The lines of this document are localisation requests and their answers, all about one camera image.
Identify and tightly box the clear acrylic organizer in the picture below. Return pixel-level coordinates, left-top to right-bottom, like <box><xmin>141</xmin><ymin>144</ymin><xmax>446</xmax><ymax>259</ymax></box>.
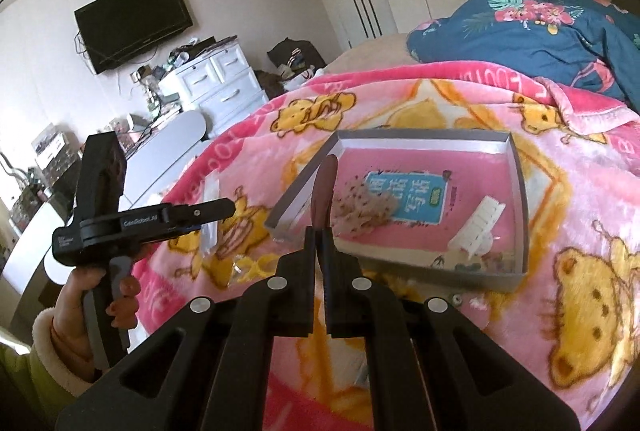
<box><xmin>30</xmin><ymin>123</ymin><xmax>71</xmax><ymax>172</ymax></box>

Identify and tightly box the dark flat box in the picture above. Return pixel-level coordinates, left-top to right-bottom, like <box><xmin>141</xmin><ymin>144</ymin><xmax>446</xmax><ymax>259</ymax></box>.
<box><xmin>197</xmin><ymin>36</ymin><xmax>241</xmax><ymax>55</ymax></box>

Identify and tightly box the white drawer cabinet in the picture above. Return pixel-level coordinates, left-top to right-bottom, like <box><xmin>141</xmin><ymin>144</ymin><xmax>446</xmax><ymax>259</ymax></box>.
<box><xmin>159</xmin><ymin>46</ymin><xmax>271</xmax><ymax>136</ymax></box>

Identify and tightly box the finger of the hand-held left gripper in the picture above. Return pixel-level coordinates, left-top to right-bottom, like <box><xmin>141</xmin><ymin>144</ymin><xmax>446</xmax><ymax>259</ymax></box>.
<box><xmin>166</xmin><ymin>198</ymin><xmax>236</xmax><ymax>235</ymax></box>

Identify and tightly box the black floor bag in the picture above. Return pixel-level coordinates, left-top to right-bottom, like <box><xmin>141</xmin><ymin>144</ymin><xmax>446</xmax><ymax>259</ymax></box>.
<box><xmin>266</xmin><ymin>38</ymin><xmax>328</xmax><ymax>94</ymax></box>

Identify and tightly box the blue floral duvet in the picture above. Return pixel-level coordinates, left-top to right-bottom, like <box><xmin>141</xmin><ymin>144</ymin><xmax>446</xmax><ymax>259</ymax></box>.
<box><xmin>406</xmin><ymin>0</ymin><xmax>640</xmax><ymax>112</ymax></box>

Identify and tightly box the beige bed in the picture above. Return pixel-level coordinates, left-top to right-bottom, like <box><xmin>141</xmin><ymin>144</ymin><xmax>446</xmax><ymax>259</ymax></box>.
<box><xmin>320</xmin><ymin>33</ymin><xmax>426</xmax><ymax>76</ymax></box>

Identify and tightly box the white hair claw clip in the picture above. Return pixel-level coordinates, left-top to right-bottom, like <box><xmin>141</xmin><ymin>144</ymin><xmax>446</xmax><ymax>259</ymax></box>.
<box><xmin>447</xmin><ymin>196</ymin><xmax>506</xmax><ymax>258</ymax></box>

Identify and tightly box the grey cardboard box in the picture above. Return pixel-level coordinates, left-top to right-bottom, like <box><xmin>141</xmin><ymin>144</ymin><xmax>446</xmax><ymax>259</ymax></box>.
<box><xmin>264</xmin><ymin>128</ymin><xmax>531</xmax><ymax>294</ymax></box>

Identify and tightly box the white oval desk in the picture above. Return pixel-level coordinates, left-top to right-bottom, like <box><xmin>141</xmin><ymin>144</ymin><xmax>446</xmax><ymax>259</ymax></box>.
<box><xmin>122</xmin><ymin>110</ymin><xmax>208</xmax><ymax>206</ymax></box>

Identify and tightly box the black wall television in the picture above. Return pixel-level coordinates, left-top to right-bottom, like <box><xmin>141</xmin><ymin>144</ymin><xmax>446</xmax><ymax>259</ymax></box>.
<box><xmin>74</xmin><ymin>0</ymin><xmax>194</xmax><ymax>75</ymax></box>

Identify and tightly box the person's left hand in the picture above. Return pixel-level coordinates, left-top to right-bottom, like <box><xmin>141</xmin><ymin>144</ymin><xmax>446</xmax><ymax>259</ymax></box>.
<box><xmin>52</xmin><ymin>268</ymin><xmax>142</xmax><ymax>379</ymax></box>

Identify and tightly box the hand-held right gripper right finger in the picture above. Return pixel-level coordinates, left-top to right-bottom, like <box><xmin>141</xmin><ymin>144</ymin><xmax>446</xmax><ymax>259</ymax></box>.
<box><xmin>320</xmin><ymin>227</ymin><xmax>583</xmax><ymax>431</ymax></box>

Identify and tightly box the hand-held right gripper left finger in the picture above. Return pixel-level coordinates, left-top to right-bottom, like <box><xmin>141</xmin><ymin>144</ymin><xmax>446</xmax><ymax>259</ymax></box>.
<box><xmin>54</xmin><ymin>227</ymin><xmax>321</xmax><ymax>431</ymax></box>

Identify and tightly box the person's left forearm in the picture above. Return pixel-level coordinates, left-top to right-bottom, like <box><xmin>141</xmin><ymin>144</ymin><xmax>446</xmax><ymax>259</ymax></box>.
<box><xmin>0</xmin><ymin>310</ymin><xmax>98</xmax><ymax>431</ymax></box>

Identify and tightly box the leopard print hair bow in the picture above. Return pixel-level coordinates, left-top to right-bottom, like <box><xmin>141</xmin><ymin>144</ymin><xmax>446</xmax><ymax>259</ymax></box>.
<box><xmin>330</xmin><ymin>183</ymin><xmax>401</xmax><ymax>233</ymax></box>

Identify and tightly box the pink bear print blanket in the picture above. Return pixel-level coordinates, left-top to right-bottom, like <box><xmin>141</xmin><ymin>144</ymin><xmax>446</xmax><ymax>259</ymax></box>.
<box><xmin>132</xmin><ymin>61</ymin><xmax>640</xmax><ymax>431</ymax></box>

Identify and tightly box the clear plastic bag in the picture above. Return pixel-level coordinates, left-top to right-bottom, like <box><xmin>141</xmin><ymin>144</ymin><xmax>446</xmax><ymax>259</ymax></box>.
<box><xmin>220</xmin><ymin>255</ymin><xmax>281</xmax><ymax>288</ymax></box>
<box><xmin>200</xmin><ymin>178</ymin><xmax>224</xmax><ymax>258</ymax></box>

